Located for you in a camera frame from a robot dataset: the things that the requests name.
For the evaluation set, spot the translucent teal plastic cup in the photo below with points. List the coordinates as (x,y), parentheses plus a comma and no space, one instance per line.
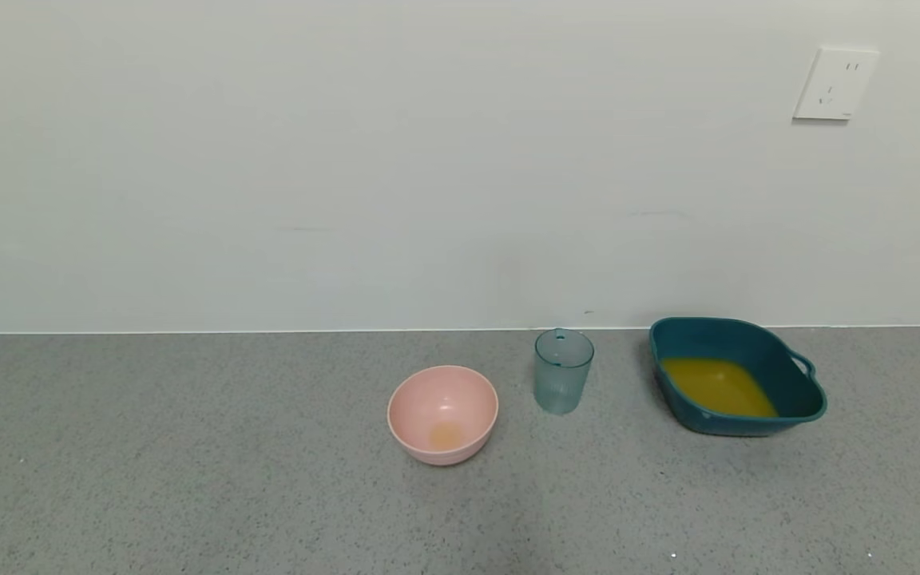
(562,383)

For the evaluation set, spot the orange juice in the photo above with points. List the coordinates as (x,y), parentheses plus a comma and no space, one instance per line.
(715,387)

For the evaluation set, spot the pink bowl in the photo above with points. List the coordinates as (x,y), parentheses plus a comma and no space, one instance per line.
(460,399)

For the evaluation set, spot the white wall socket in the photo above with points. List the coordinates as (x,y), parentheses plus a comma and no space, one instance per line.
(835,84)

